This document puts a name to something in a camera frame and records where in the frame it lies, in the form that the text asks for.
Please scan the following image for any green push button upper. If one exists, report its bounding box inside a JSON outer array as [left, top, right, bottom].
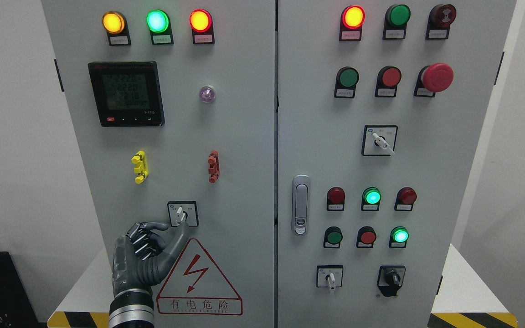
[[334, 66, 359, 99]]

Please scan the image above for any lit red indicator right door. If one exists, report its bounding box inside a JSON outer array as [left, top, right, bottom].
[[339, 5, 366, 41]]

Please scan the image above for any red indicator light top left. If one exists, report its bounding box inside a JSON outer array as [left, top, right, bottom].
[[189, 8, 215, 44]]

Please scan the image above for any red push button upper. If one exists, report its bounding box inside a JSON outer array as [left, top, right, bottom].
[[375, 65, 401, 97]]

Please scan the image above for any grey left cabinet door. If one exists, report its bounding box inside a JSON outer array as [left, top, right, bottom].
[[42, 0, 276, 328]]

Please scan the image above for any yellow terminal connector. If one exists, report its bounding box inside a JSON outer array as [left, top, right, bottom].
[[131, 150, 149, 184]]

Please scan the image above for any black digital power meter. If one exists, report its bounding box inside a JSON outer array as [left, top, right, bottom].
[[88, 61, 165, 127]]

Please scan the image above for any white rotary selector lower right door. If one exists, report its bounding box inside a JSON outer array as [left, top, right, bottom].
[[315, 265, 344, 291]]

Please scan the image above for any dark red indicator right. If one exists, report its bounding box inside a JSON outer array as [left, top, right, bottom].
[[394, 187, 417, 211]]

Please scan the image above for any red terminal connector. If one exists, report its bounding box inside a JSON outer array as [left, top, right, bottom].
[[207, 150, 220, 184]]

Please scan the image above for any red push button lower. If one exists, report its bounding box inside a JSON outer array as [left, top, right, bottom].
[[356, 226, 377, 248]]

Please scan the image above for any yellow indicator light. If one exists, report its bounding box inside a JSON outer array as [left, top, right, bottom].
[[102, 11, 131, 46]]

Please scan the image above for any red push button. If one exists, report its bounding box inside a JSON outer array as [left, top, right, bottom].
[[356, 226, 377, 248], [375, 65, 401, 97]]

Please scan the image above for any dark red indicator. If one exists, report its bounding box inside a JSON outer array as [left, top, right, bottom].
[[326, 187, 345, 211], [394, 187, 417, 211]]

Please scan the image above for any lit green push button lower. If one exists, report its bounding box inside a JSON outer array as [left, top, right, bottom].
[[388, 226, 410, 249]]

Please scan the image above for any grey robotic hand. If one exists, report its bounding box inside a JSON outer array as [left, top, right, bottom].
[[112, 220, 189, 296]]

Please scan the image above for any white platform with hazard stripes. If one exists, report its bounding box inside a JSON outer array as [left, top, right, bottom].
[[47, 246, 519, 328]]

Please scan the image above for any white rotary selector switch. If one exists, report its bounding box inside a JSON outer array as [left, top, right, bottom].
[[167, 201, 199, 227], [362, 125, 398, 156]]

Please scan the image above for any green indicator light top left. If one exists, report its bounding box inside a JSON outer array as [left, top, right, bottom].
[[146, 9, 174, 45]]

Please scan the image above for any lit green indicator middle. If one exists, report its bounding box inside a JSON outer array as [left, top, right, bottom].
[[361, 187, 381, 211]]

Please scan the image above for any silver door lock handle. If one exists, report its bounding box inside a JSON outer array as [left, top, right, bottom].
[[292, 175, 310, 236]]

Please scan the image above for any red electric hazard warning sticker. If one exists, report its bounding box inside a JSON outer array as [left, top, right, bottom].
[[156, 237, 242, 316]]

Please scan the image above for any red emergency stop mushroom button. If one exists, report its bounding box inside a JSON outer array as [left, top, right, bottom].
[[414, 62, 454, 97]]

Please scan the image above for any black rotary knob switch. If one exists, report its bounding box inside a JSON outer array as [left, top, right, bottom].
[[376, 265, 406, 297]]

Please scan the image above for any dark green indicator top right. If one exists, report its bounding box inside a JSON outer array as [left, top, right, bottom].
[[382, 4, 411, 40]]

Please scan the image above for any red black buzzer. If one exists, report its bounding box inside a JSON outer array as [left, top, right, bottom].
[[425, 4, 457, 40]]

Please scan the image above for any dark red indicator left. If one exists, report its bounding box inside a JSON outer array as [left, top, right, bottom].
[[326, 187, 345, 211]]

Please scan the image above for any grey cabinet door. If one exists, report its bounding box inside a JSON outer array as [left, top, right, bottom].
[[42, 0, 276, 328], [278, 0, 516, 328]]

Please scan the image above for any grey right cabinet door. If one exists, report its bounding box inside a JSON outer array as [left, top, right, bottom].
[[278, 0, 516, 328]]

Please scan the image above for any small clear purple lamp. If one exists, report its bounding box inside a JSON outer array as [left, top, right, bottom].
[[199, 85, 216, 103]]

